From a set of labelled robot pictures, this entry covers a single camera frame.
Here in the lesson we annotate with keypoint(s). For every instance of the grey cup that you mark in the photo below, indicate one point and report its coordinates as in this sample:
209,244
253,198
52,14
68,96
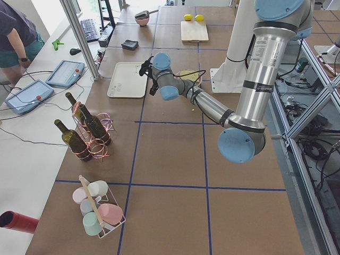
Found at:
86,207

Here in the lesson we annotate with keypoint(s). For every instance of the metal scoop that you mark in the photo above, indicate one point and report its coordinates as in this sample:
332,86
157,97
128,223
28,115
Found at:
141,15

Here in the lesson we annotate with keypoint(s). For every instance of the white wire cup rack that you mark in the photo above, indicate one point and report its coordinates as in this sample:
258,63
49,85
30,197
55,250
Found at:
108,198

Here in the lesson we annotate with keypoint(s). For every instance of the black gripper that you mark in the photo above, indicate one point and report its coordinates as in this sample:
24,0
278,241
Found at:
153,85

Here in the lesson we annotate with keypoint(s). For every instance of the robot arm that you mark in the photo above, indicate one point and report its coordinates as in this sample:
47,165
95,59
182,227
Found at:
277,22

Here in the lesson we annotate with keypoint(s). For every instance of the red cylinder tube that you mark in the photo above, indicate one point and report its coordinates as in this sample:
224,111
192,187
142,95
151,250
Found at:
18,222

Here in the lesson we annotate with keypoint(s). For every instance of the whole yellow lemon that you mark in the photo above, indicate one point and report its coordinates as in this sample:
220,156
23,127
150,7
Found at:
188,17

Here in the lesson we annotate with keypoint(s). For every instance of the light pink cup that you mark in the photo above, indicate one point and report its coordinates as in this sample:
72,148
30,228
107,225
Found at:
79,195

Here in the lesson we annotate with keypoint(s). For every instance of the yellow lemon half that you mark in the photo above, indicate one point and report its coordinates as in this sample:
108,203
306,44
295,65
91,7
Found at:
199,18

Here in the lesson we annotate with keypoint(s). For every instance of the blue teach pendant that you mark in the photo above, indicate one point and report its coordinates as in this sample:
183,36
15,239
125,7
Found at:
29,97
66,74

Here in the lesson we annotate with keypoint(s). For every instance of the dark green wine bottle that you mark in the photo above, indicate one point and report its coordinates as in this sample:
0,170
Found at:
74,141
95,126
76,112

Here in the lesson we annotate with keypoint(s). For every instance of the seated person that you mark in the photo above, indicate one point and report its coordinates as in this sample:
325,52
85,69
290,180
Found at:
20,42

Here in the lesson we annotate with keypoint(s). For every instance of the pink bowl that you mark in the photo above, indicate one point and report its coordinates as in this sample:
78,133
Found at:
142,22

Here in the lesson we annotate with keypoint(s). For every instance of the mint green cup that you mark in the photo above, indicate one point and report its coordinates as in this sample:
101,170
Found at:
91,224

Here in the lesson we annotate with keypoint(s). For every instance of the wooden rack handle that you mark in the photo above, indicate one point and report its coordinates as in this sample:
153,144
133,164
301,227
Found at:
95,209

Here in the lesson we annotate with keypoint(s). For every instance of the aluminium frame post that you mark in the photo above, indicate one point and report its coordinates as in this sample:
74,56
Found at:
72,17

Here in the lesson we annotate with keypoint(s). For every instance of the black computer mouse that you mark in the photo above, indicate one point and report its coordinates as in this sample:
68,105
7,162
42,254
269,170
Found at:
74,51

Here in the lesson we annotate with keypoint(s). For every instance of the white round plate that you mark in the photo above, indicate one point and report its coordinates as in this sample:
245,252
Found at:
196,82

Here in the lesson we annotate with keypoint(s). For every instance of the grey folded cloth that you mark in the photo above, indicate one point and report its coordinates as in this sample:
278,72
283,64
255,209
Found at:
130,44

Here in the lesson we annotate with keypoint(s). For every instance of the black keyboard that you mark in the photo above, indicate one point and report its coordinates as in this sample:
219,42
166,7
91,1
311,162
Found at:
90,30

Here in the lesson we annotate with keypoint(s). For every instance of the bread slice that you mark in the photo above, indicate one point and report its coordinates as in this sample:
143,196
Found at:
188,75

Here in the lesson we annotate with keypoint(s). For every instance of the white cup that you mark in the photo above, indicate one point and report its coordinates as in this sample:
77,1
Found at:
97,188

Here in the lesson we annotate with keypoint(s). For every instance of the wooden cutting board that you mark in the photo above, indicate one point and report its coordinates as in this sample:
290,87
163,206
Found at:
194,31

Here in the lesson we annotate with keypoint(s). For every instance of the copper wire bottle rack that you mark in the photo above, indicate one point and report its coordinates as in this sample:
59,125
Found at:
96,146

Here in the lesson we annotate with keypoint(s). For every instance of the cream bear tray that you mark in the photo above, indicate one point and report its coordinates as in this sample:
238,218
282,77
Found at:
126,81

